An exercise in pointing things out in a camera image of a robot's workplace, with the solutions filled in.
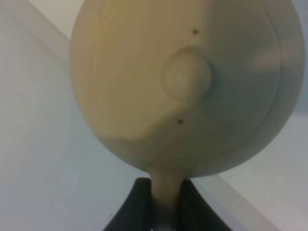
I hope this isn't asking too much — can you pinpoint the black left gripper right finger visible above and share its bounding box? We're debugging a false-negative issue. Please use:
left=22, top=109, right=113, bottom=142
left=176, top=179, right=231, bottom=231

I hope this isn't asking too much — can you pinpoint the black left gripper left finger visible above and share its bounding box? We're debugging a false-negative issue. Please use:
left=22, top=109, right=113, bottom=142
left=104, top=178, right=153, bottom=231

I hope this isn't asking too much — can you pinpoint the beige teapot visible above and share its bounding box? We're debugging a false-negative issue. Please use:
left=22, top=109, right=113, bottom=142
left=69, top=0, right=306, bottom=217

